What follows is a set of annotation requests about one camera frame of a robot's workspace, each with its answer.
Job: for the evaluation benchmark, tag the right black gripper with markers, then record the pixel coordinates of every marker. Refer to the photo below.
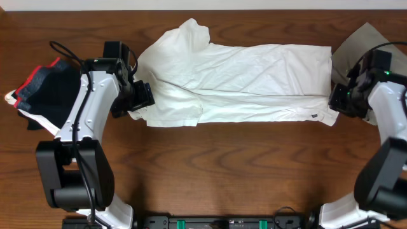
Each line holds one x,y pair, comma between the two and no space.
336,102

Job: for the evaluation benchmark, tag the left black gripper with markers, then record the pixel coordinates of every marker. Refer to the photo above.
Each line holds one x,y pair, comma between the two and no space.
140,96

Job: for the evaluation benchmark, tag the white t-shirt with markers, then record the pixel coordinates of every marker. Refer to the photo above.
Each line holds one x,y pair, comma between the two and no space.
195,81

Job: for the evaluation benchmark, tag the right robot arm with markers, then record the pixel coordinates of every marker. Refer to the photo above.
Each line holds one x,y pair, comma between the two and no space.
379,194

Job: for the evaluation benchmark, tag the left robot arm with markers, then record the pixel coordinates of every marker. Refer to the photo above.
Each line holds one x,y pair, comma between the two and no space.
74,170

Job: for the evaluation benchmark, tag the grey-olive garment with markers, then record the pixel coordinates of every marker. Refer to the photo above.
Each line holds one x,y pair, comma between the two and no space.
356,45

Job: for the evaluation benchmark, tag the black folded garment red trim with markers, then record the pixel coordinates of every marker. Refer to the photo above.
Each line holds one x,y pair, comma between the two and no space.
49,91

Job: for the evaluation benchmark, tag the white folded garment under black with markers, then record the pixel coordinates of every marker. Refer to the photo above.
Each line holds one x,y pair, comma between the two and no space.
42,121

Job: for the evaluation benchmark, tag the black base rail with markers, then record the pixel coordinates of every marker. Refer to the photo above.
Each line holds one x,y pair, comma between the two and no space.
282,219

